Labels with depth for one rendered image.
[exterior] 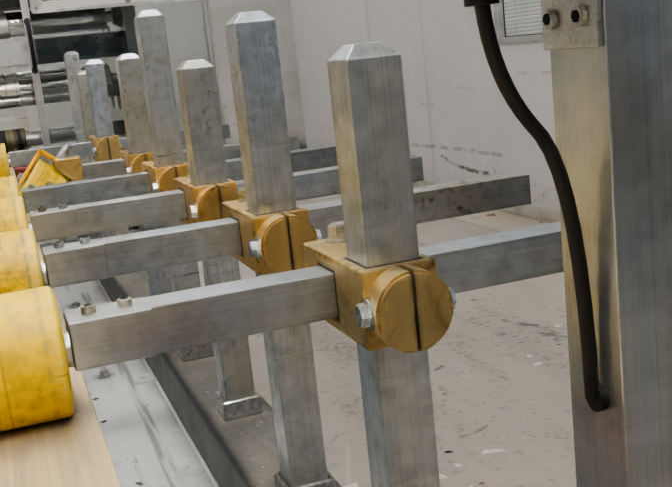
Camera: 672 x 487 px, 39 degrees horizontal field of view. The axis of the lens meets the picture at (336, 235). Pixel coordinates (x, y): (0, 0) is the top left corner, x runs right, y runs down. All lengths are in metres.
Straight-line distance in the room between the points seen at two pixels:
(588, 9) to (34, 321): 0.36
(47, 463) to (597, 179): 0.33
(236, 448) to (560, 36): 0.76
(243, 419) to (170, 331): 0.53
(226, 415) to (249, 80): 0.45
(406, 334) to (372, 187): 0.09
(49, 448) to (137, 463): 0.69
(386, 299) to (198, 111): 0.54
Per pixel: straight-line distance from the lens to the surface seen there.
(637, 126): 0.35
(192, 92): 1.05
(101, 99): 2.04
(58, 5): 2.83
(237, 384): 1.11
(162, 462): 1.25
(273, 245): 0.79
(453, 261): 0.65
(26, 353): 0.57
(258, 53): 0.81
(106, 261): 0.84
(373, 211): 0.58
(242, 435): 1.07
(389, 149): 0.58
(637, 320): 0.36
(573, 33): 0.35
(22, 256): 0.82
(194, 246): 0.85
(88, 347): 0.59
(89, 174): 1.59
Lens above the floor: 1.10
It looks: 11 degrees down
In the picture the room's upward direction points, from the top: 6 degrees counter-clockwise
